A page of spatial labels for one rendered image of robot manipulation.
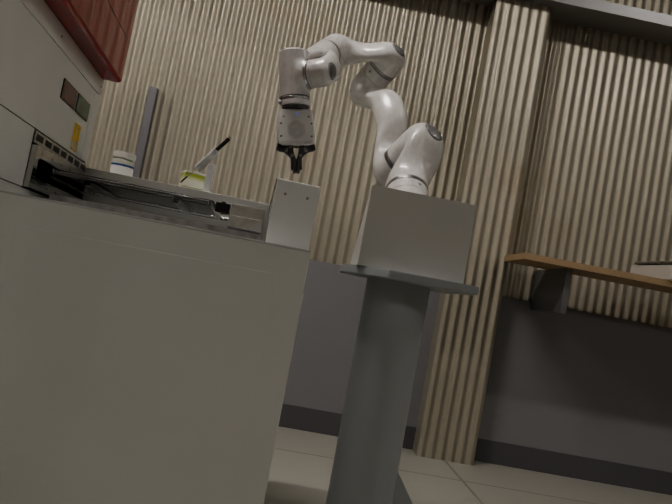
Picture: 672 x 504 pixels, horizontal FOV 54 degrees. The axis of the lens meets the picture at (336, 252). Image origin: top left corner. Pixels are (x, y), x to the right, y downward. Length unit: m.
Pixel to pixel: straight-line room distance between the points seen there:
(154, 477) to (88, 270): 0.42
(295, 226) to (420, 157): 0.58
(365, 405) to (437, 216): 0.48
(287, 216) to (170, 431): 0.49
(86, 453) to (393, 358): 0.70
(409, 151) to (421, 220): 0.33
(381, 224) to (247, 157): 2.15
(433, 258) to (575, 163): 2.46
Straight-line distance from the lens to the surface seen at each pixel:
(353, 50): 2.18
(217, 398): 1.35
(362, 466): 1.64
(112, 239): 1.36
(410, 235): 1.58
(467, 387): 3.59
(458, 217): 1.61
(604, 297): 3.98
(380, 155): 1.98
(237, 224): 1.57
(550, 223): 3.87
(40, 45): 1.56
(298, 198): 1.41
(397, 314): 1.60
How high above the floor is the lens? 0.74
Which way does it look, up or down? 4 degrees up
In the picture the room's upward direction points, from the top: 11 degrees clockwise
